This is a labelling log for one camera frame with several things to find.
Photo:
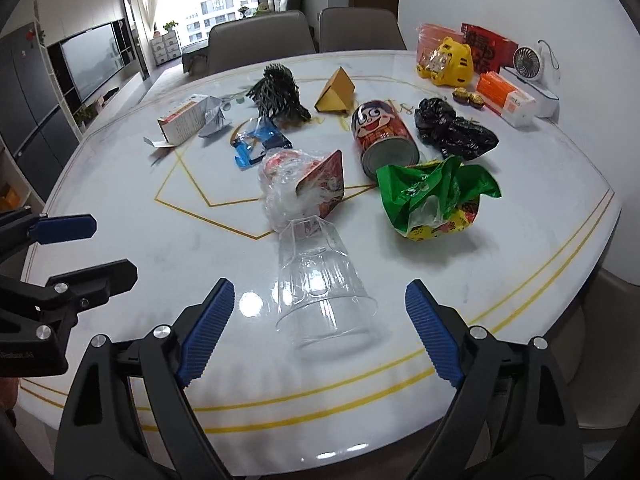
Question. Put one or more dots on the wall television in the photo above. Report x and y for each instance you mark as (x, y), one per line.
(92, 57)

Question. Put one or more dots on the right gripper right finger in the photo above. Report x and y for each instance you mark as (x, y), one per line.
(510, 417)

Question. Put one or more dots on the clear plastic cup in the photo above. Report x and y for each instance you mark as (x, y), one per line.
(323, 306)

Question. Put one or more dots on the red cartoon drink can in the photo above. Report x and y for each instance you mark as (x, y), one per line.
(382, 138)

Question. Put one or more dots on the gold wrapped chocolate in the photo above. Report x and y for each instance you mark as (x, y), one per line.
(476, 100)
(461, 95)

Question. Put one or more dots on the yellow tiger figurine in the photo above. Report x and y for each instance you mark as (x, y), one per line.
(450, 65)

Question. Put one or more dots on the clear crumpled plastic bag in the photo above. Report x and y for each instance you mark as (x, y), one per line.
(296, 185)

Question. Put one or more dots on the gold triangular cardboard box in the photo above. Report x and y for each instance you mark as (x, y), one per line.
(337, 96)

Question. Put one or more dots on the white base box under fan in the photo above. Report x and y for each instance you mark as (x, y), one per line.
(547, 101)

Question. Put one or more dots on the blue clear plastic wrapper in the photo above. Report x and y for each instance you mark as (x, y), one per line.
(256, 138)

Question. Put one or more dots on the person's left hand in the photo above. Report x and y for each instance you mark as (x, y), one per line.
(8, 392)

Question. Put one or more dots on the white drawer cabinet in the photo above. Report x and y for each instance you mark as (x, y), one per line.
(166, 48)

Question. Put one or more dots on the pink container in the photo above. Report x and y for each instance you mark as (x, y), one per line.
(430, 37)

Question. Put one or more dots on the black crumpled plastic bag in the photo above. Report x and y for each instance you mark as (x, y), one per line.
(439, 125)

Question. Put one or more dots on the grey chair near side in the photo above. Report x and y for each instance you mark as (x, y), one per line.
(596, 343)

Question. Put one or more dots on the green snack bag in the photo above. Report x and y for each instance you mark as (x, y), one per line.
(440, 197)

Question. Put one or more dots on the grey dining chair right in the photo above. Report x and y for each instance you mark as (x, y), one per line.
(356, 29)

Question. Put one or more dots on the red paper packet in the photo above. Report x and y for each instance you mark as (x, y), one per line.
(490, 51)

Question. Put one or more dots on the grey dining chair left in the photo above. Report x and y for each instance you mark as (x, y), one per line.
(262, 38)

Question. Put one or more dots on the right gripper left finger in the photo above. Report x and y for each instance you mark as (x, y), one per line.
(100, 434)

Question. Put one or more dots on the small white desk fan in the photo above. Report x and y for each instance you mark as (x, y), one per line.
(531, 62)

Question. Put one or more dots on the white orange medicine box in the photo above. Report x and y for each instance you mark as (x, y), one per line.
(181, 124)

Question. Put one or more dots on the grey dining chair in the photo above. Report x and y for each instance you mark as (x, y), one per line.
(262, 38)
(356, 29)

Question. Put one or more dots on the black foam fruit net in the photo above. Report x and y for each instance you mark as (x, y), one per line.
(276, 95)

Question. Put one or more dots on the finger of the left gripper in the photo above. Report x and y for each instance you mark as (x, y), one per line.
(65, 295)
(22, 227)

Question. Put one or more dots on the dark grey refrigerator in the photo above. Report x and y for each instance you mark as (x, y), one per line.
(29, 106)

